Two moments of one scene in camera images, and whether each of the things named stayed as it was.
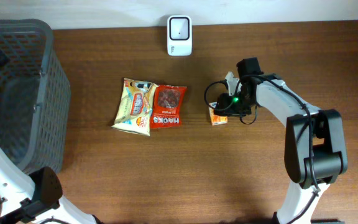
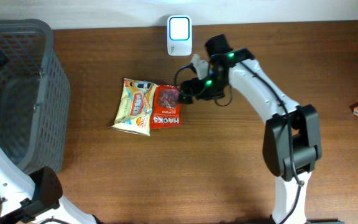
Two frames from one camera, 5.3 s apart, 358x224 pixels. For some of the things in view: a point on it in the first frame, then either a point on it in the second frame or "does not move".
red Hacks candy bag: (167, 107) does not move
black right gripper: (227, 109) to (189, 86)
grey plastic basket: (25, 105) does not move
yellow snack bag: (134, 111) does not move
